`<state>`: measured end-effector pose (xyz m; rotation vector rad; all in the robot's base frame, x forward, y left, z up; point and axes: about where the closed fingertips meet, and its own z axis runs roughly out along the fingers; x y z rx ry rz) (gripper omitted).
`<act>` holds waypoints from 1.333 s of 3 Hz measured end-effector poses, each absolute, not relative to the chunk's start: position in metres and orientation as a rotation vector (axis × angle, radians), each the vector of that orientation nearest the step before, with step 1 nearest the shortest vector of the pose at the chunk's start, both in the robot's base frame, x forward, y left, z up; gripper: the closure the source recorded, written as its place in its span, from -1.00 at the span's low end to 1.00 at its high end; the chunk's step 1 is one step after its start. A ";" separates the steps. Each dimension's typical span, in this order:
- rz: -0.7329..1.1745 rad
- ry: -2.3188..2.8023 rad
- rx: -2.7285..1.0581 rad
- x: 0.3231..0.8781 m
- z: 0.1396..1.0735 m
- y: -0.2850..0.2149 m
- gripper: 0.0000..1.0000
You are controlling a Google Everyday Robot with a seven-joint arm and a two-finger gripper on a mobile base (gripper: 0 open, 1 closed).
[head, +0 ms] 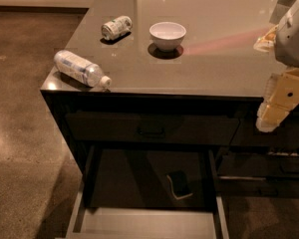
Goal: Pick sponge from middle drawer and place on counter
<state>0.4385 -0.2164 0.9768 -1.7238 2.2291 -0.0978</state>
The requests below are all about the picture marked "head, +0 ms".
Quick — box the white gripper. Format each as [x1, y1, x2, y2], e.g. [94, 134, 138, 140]
[253, 25, 299, 132]

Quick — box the green and yellow sponge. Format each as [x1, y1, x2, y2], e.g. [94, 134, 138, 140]
[166, 170, 192, 200]

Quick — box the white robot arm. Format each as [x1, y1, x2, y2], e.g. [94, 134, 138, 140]
[253, 0, 299, 132]

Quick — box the dark top right drawer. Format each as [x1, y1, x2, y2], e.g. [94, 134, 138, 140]
[231, 111, 299, 149]

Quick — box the dark drawer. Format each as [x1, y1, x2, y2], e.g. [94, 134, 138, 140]
[217, 151, 299, 199]
[231, 111, 299, 149]
[65, 112, 239, 145]

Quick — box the dark right middle drawer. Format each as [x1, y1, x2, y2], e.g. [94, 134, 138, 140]
[217, 151, 299, 199]

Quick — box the dark cabinet counter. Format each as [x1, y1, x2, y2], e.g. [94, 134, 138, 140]
[41, 0, 299, 239]

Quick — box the open middle drawer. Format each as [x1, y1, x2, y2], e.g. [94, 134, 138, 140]
[66, 147, 229, 239]

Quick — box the dark top left drawer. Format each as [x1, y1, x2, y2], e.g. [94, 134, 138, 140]
[65, 112, 239, 145]

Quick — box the white ceramic bowl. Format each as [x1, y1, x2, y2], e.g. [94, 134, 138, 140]
[149, 22, 186, 52]

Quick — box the crushed aluminium can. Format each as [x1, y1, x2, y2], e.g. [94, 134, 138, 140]
[101, 16, 133, 41]

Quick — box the clear plastic water bottle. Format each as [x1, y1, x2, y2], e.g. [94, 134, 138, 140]
[54, 50, 112, 88]

